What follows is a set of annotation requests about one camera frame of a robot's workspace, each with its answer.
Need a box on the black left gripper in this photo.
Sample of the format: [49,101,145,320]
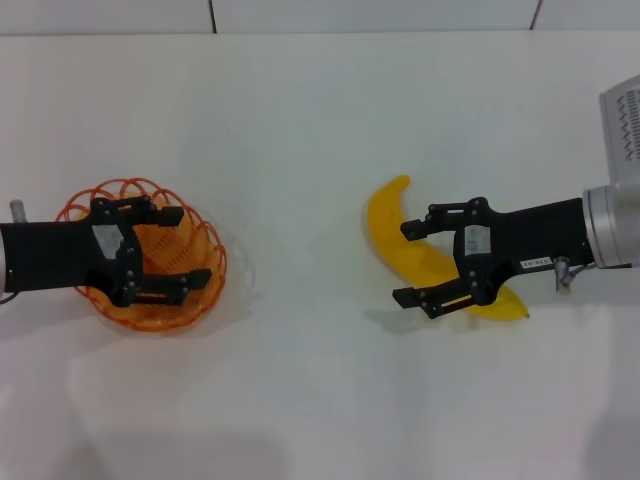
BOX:
[0,195,214,308]

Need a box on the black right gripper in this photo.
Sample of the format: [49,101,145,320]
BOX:
[392,196,595,320]

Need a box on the orange wire basket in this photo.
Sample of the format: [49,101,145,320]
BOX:
[54,176,229,331]

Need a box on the yellow plastic banana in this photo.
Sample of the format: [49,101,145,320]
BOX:
[360,173,532,321]

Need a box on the grey right gripper cable plug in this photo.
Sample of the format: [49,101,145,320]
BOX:
[553,256,574,292]

